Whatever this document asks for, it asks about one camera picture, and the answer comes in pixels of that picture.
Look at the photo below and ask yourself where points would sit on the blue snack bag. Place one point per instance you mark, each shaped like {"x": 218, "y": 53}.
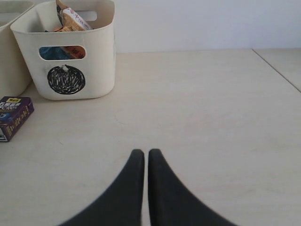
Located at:
{"x": 53, "y": 53}

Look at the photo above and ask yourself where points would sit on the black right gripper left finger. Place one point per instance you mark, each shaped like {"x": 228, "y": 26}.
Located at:
{"x": 121, "y": 202}

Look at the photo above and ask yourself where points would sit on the purple juice carton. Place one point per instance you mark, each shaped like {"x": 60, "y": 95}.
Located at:
{"x": 14, "y": 111}

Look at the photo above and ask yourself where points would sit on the cream bin square mark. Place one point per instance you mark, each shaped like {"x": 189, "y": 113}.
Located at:
{"x": 14, "y": 74}

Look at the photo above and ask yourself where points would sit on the cream bin circle mark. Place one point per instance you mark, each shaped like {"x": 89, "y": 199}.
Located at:
{"x": 90, "y": 77}

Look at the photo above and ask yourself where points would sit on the orange chips bag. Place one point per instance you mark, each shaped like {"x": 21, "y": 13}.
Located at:
{"x": 71, "y": 21}

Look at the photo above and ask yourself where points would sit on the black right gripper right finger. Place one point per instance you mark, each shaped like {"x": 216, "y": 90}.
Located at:
{"x": 171, "y": 203}

